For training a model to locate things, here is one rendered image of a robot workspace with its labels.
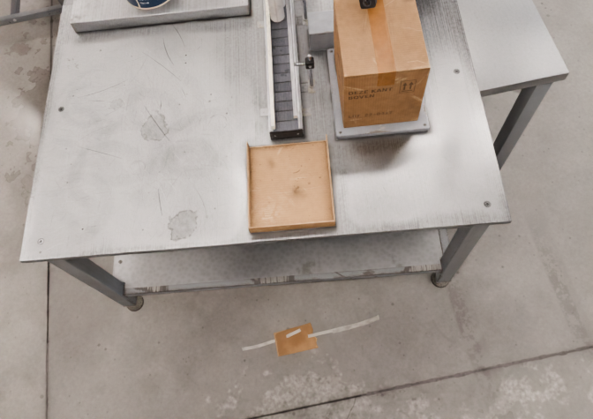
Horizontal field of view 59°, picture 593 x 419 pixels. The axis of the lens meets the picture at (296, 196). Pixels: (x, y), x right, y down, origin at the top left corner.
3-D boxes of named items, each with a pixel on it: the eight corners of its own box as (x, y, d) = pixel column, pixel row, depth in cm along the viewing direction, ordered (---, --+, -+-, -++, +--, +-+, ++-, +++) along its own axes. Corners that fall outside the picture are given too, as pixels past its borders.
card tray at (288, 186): (248, 147, 172) (246, 141, 168) (326, 140, 171) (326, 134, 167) (250, 233, 160) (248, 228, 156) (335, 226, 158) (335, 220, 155)
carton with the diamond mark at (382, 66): (334, 55, 183) (333, -4, 158) (402, 48, 182) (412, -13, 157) (343, 128, 170) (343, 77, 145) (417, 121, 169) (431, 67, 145)
